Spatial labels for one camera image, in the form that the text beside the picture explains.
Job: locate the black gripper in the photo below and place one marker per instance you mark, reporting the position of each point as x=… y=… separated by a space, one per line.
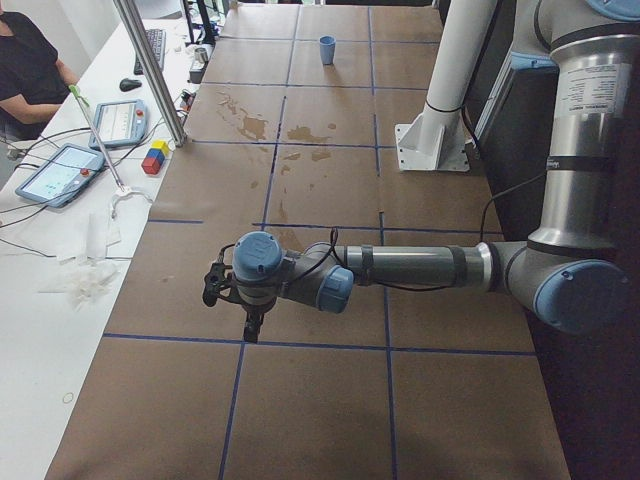
x=253 y=311

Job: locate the blue plastic cup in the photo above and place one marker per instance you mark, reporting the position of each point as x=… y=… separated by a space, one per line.
x=327 y=46

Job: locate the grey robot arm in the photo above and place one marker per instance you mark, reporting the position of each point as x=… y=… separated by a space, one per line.
x=563 y=272

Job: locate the crumpled white tissues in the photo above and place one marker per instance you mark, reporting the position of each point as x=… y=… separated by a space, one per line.
x=83 y=272

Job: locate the red blue yellow blocks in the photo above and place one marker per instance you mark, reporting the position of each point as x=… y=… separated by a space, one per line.
x=155 y=157

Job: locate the near teach pendant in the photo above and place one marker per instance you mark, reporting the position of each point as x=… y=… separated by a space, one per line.
x=63 y=176

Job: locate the teach pendant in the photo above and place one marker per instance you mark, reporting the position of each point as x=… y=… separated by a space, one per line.
x=121 y=124
x=63 y=176

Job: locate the far teach pendant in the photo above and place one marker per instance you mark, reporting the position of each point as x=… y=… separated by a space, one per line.
x=121 y=124

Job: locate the black computer mouse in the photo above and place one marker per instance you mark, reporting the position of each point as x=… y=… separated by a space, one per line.
x=128 y=84

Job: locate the small metal cup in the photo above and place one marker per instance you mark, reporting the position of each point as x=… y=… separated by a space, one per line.
x=201 y=55

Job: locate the reacher grabber stick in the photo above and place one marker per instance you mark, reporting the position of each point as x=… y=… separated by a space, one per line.
x=122 y=190

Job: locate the person in black shirt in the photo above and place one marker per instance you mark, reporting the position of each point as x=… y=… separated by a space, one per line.
x=34 y=80

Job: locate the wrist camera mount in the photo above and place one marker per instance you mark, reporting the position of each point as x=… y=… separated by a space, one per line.
x=219 y=285

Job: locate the white camera mast post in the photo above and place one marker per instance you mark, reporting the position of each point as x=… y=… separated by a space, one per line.
x=435 y=140

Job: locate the aluminium frame post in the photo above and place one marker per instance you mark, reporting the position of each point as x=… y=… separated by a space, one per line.
x=133 y=24

